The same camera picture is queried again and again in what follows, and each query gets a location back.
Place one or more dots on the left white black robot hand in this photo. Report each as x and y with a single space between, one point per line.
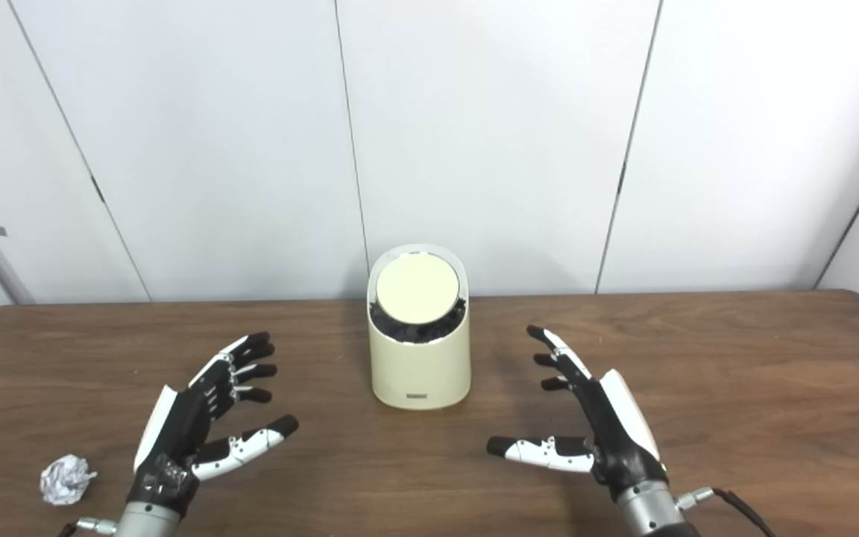
176 425

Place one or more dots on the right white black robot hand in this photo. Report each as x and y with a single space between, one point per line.
620 440

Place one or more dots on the black bin liner bag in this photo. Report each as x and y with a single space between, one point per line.
414 332

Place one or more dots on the black wall panel hinge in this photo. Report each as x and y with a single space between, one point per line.
621 179
98 189

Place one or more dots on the white paper ball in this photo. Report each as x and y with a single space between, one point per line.
66 479

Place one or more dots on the cream-colored desktop bin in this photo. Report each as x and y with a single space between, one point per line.
420 369

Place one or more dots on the cream round bin lid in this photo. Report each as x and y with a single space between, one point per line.
417 287

